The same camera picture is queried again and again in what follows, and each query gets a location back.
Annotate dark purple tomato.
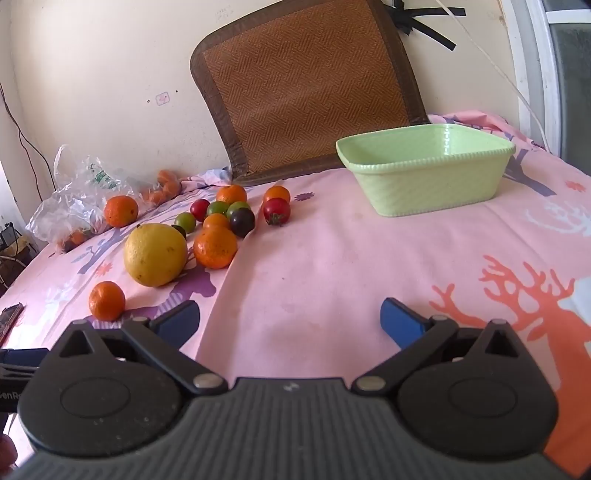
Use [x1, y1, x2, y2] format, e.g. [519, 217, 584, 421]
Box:
[229, 208, 256, 238]

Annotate clear plastic bag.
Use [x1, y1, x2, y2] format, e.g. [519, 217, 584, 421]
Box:
[25, 144, 153, 252]

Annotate brown woven seat cushion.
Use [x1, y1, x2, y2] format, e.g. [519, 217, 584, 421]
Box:
[189, 0, 431, 188]

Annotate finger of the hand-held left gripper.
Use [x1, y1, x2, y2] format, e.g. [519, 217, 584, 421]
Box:
[0, 348, 51, 383]

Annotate black cushion straps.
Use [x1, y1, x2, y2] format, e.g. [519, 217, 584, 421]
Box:
[385, 0, 467, 52]

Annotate pink printed bedsheet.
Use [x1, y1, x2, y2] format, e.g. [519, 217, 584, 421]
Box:
[0, 111, 591, 476]

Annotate light green plastic basin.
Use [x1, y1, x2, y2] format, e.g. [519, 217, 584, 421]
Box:
[335, 124, 516, 217]

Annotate medium orange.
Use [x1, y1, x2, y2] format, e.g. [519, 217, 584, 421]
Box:
[103, 195, 139, 228]
[216, 184, 248, 205]

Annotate white cable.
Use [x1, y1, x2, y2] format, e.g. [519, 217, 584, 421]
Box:
[438, 0, 551, 154]

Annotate large orange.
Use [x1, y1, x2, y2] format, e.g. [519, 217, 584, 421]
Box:
[193, 226, 238, 270]

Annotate large yellow citrus fruit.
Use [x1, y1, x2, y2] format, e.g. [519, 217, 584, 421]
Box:
[123, 223, 188, 288]

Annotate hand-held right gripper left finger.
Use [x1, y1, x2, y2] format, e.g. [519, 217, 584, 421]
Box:
[55, 300, 229, 397]

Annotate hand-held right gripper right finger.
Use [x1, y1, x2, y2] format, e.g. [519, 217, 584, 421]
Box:
[351, 298, 529, 395]

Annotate black wall cable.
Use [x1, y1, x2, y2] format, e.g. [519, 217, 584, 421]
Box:
[0, 83, 52, 197]

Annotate white window frame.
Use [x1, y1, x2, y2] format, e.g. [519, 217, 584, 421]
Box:
[501, 0, 591, 176]

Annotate person's left hand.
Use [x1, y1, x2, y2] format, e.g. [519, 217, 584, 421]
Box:
[0, 436, 18, 470]

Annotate dark flat device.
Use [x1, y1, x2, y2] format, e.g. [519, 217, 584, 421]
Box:
[0, 303, 25, 346]

